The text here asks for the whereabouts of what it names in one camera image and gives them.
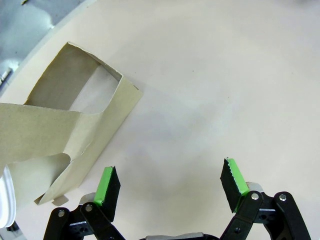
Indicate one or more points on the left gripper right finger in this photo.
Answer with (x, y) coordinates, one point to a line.
(231, 185)

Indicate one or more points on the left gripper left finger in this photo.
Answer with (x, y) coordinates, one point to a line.
(110, 192)

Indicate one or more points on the brown cardboard cup carrier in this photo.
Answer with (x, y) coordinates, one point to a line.
(37, 130)

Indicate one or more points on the paper cup with white lid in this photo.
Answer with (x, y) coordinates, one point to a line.
(6, 197)

